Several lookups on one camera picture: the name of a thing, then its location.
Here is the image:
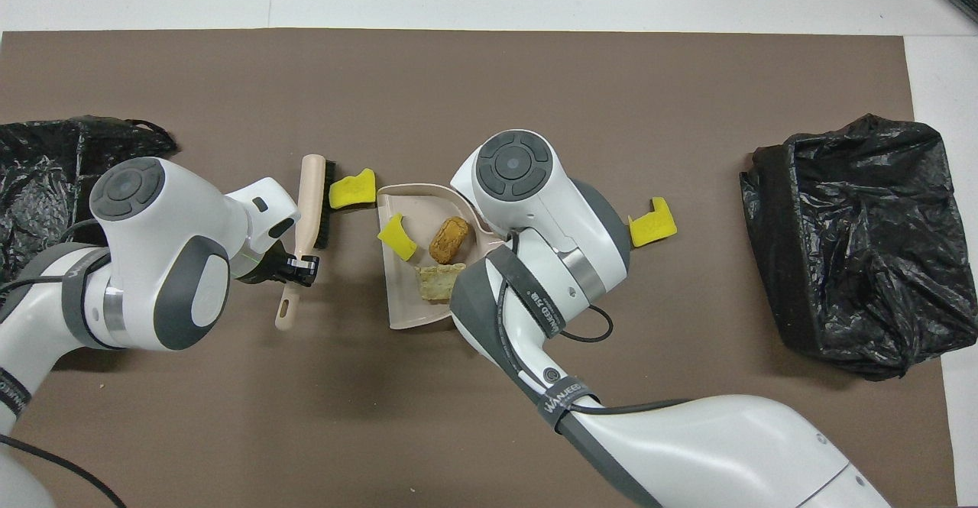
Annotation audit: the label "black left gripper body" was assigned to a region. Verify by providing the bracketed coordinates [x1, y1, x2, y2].
[237, 252, 290, 286]

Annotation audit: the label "beige brush black bristles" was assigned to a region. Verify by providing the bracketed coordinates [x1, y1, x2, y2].
[274, 154, 338, 332]

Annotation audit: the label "large yellow sponge chunk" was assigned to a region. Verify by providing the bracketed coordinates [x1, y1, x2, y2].
[328, 168, 377, 210]

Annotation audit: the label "small curved yellow sponge piece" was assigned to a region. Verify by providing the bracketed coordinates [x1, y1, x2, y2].
[377, 212, 419, 263]

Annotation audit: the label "beige plastic dustpan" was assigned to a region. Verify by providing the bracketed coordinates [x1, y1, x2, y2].
[377, 182, 509, 331]

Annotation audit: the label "pale beige lumpy toy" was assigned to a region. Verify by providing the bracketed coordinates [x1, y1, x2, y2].
[415, 263, 468, 305]

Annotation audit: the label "brown oval bread toy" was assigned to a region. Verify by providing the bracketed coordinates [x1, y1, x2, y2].
[428, 216, 471, 265]

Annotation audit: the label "yellow notched sponge block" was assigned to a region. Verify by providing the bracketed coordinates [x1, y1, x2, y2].
[628, 197, 678, 248]

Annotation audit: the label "black bagged bin pink patch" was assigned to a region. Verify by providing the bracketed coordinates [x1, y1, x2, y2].
[0, 115, 179, 286]

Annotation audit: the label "brown table mat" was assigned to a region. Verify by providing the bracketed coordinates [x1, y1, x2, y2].
[0, 28, 958, 508]

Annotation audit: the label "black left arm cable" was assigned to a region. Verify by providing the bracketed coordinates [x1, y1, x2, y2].
[0, 218, 127, 508]

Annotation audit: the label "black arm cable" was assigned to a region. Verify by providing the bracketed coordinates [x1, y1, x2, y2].
[497, 229, 692, 417]
[0, 218, 127, 508]

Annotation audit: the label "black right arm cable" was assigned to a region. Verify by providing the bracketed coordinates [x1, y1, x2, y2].
[497, 229, 692, 417]

